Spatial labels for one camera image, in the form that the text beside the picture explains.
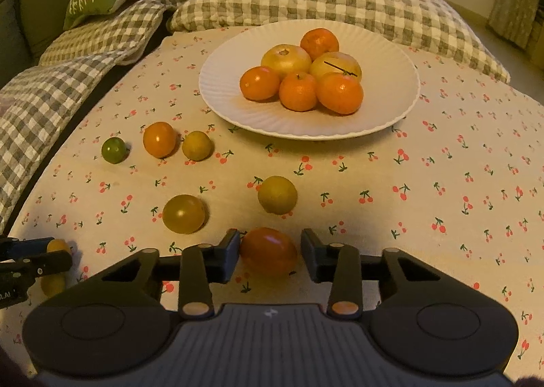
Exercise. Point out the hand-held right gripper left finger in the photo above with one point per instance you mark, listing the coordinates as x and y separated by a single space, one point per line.
231 252

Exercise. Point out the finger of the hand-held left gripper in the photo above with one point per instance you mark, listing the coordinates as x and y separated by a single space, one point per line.
46 263
29 247

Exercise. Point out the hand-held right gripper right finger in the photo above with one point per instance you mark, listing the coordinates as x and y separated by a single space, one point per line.
310 252

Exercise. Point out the small yellow-green fruit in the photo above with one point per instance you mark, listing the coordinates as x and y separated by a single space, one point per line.
196 145
277 195
53 286

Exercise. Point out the red-orange tomato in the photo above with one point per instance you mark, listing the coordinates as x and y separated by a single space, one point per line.
268 252

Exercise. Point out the white ribbed plate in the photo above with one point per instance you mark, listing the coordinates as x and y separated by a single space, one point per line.
382 106

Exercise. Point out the green-brown tomato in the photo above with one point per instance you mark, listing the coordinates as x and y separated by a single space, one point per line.
183 212

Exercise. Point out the cherry print cloth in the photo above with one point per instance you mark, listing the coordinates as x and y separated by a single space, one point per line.
382 200

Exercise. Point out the small green citrus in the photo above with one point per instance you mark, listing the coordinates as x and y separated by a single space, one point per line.
114 150

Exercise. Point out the orange tomato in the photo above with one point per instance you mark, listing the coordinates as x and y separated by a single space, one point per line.
159 139

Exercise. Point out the green sofa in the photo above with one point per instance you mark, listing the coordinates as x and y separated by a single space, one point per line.
38 8

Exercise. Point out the patterned curtain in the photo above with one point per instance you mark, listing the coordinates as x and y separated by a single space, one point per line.
514 0

